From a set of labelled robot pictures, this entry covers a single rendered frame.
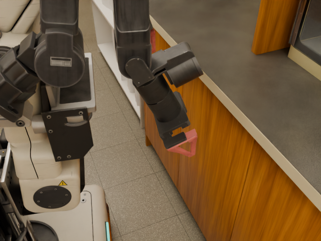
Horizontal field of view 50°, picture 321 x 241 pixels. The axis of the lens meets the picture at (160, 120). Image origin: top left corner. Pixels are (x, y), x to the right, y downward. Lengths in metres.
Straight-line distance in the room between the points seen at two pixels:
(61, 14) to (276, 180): 0.68
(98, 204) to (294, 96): 0.94
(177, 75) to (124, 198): 1.34
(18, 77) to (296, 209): 0.71
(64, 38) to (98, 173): 1.54
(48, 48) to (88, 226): 1.05
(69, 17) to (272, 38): 0.81
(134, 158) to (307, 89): 1.26
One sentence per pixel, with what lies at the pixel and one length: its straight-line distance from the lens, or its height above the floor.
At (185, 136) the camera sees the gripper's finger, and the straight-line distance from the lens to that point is 0.67.
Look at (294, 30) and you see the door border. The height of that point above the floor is 1.04.
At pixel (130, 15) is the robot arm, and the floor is 1.30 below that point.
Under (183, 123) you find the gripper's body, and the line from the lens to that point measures 0.67.
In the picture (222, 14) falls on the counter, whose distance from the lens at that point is 1.48.
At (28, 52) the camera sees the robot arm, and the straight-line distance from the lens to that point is 0.59.
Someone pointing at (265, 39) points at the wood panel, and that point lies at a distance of 1.20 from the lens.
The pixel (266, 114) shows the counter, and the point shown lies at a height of 0.94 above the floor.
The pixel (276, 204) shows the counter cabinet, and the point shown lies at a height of 0.74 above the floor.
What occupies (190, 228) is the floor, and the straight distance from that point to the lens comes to 1.80.
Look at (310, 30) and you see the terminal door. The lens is 1.13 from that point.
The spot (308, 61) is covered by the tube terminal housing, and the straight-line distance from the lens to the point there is 1.16.
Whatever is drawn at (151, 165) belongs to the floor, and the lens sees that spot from 2.04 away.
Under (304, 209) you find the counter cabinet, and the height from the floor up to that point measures 0.82.
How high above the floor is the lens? 1.53
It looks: 41 degrees down
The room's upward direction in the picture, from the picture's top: straight up
